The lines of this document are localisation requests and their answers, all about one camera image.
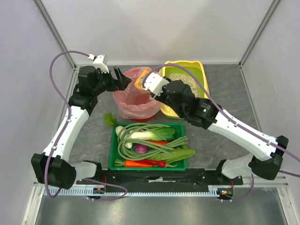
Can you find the orange litter scoop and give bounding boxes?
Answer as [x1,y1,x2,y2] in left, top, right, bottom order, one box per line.
[135,68,151,90]

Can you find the pink plastic bin liner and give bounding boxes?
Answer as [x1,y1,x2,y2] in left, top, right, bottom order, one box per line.
[113,67,163,119]

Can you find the red trash bin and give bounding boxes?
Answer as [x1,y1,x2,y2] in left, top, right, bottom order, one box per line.
[132,115,155,123]

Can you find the yellow litter box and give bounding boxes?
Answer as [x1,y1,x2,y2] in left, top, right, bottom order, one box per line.
[159,60,209,119]

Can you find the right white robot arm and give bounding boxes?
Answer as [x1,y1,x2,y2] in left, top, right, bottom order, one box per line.
[144,78,288,180]

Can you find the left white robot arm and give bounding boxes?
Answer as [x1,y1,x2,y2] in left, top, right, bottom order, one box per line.
[31,66,131,189]

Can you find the grey cat litter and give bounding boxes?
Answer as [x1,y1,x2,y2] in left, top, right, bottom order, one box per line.
[167,73,203,98]

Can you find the white radish with leaves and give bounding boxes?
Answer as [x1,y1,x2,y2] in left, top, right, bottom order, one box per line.
[104,113,124,136]

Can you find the white green leek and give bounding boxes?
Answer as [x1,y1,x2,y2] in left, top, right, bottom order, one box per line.
[129,131,164,141]

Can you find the orange carrot middle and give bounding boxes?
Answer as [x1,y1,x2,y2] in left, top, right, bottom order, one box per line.
[149,140,169,145]

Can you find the orange carrot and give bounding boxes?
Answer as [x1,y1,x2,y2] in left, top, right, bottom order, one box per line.
[149,140,169,145]
[114,159,154,168]

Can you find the green long beans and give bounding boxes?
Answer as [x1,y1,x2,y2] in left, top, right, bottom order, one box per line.
[117,123,188,161]

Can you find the purple onion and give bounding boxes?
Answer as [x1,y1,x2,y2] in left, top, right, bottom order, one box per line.
[134,144,149,154]

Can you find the green lettuce leaf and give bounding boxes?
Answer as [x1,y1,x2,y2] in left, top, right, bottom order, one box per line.
[148,148,195,164]

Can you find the white small mushroom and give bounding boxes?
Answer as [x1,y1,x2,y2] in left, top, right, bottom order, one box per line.
[125,142,133,149]

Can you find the red chili pepper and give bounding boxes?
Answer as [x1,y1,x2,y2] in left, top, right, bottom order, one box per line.
[139,159,176,168]

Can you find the orange carrot front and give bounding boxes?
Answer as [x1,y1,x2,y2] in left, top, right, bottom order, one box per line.
[114,159,154,168]

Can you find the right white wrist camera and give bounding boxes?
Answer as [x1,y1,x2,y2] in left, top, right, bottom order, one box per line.
[142,73,170,96]

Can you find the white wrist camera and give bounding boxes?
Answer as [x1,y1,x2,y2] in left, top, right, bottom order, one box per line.
[142,73,170,96]
[88,54,109,73]

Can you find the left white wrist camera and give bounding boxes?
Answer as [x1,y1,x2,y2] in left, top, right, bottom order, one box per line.
[88,54,109,73]

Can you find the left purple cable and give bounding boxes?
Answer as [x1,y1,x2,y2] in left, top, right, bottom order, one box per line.
[44,50,94,199]

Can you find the grey slotted cable duct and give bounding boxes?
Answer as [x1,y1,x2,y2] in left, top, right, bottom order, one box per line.
[59,185,233,197]

